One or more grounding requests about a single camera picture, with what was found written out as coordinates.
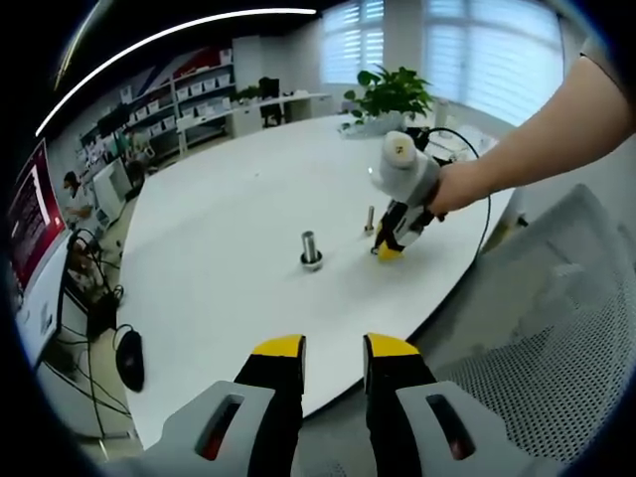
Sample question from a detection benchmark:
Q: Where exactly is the large threaded steel stud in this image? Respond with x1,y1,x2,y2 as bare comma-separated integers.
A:
297,229,325,272

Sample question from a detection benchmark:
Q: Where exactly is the curved ceiling light strip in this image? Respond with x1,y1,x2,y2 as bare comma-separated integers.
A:
35,8,318,138

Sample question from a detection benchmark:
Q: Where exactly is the white cabinet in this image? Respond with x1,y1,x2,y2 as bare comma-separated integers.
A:
93,158,133,225

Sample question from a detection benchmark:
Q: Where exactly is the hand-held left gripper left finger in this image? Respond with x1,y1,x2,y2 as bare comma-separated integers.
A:
106,334,307,477

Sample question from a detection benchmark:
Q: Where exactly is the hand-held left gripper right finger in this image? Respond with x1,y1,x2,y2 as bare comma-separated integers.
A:
362,331,572,477

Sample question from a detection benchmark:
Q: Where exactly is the monitor with red screen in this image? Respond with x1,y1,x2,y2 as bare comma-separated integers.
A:
5,137,72,359

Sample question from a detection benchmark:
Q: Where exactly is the grey mesh office chair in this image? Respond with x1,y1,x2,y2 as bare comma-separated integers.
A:
302,183,633,477

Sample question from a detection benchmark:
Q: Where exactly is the window with blinds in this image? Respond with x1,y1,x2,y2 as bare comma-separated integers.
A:
322,0,567,128

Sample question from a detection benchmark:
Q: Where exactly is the white side desk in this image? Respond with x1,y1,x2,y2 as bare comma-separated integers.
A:
29,277,150,448

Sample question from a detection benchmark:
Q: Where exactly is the person's right hand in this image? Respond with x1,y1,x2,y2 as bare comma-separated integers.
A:
429,161,491,218

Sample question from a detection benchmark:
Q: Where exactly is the black cable on table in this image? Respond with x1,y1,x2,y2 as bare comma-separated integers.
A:
406,126,493,262

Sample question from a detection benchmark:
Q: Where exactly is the white storage shelf with bins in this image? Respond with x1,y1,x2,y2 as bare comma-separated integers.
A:
118,47,238,150

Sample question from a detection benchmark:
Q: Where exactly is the brown chair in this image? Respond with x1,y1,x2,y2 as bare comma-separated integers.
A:
68,238,103,294

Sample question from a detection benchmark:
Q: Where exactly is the green potted plant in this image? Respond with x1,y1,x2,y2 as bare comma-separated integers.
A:
342,64,436,135

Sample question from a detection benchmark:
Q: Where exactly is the black office chair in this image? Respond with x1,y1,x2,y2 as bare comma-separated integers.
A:
257,77,283,128

